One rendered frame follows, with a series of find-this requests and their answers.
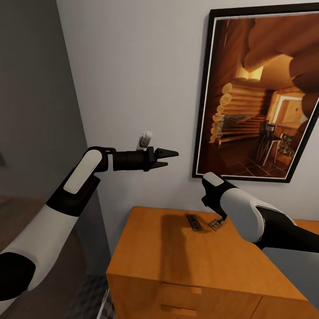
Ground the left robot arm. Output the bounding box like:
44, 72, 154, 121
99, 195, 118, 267
0, 131, 179, 315

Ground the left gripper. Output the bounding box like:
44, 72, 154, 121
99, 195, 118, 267
126, 147, 179, 171

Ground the mousetrap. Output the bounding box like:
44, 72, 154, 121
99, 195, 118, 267
208, 216, 228, 231
187, 214, 202, 232

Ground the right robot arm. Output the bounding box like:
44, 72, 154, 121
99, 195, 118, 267
202, 172, 319, 311

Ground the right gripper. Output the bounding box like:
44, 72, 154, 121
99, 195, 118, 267
202, 196, 227, 220

